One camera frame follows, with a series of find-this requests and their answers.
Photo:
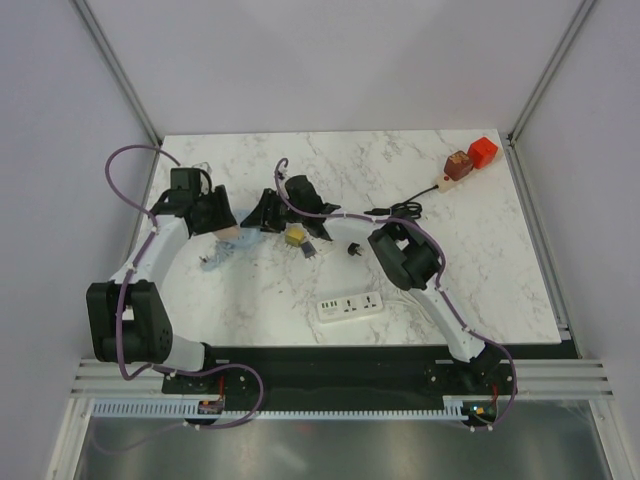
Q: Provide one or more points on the light blue round socket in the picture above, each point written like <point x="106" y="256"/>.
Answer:
<point x="247" y="239"/>

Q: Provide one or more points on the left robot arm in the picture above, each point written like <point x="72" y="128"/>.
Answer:
<point x="129" y="323"/>

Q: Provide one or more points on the aluminium frame rail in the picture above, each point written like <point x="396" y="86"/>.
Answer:
<point x="94" y="379"/>

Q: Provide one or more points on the bright red cube socket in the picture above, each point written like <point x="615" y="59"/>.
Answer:
<point x="482" y="152"/>

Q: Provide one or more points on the grey cube charger plug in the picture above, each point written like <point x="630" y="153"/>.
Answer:
<point x="308" y="250"/>

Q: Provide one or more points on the cream red power strip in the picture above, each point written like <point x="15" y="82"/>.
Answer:
<point x="445" y="183"/>

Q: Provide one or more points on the dark red fish cube plug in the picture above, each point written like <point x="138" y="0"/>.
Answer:
<point x="458" y="165"/>

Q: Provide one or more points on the yellow cube charger plug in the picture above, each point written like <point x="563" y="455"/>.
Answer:
<point x="294" y="236"/>

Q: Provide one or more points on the white USB power strip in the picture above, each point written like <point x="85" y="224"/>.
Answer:
<point x="351" y="307"/>

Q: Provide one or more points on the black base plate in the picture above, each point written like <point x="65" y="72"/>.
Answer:
<point x="390" y="376"/>

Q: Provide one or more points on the black three-pin plug adapter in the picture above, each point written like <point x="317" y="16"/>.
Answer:
<point x="354" y="249"/>

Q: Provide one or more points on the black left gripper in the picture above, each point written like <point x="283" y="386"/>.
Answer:
<point x="224" y="217"/>

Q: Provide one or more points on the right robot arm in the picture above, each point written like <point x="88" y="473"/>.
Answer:
<point x="411" y="259"/>

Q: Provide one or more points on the pink deer cube plug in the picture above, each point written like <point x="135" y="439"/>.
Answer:
<point x="228" y="233"/>

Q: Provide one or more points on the white plug adapter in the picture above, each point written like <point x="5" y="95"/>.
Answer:
<point x="323" y="247"/>

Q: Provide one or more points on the white cable duct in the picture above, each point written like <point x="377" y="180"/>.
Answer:
<point x="193" y="409"/>

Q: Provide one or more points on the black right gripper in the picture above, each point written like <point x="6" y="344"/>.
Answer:
<point x="259" y="217"/>

